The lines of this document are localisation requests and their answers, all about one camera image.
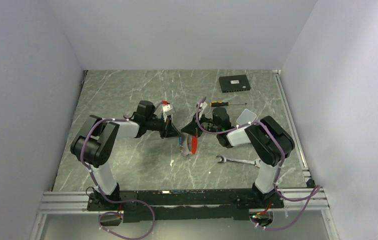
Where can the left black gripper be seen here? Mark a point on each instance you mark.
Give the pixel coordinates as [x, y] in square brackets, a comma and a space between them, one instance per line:
[168, 130]

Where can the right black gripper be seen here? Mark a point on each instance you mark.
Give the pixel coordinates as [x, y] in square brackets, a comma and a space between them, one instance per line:
[193, 128]

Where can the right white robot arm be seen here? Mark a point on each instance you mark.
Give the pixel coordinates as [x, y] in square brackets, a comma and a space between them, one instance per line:
[270, 141]

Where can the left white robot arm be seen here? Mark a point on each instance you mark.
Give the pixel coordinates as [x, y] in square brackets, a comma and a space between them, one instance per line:
[95, 140]

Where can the yellow black screwdriver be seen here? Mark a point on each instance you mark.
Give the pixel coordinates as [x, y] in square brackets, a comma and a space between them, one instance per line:
[216, 104]

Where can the silver combination wrench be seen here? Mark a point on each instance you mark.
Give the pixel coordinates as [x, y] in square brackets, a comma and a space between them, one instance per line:
[238, 161]

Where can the black box device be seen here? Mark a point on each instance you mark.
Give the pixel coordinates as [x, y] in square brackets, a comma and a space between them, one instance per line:
[234, 83]

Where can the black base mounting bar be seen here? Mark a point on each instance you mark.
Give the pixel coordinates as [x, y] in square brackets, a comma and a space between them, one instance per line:
[144, 205]

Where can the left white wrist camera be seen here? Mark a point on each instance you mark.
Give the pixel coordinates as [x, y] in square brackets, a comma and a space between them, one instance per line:
[167, 110]

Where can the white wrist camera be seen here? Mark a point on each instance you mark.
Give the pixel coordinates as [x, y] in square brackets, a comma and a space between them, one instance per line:
[167, 110]
[200, 107]

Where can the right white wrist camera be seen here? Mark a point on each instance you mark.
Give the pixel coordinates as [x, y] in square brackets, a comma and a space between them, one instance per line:
[200, 107]

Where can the aluminium frame rail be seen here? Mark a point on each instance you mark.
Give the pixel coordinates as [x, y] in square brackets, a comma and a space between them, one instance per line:
[75, 203]

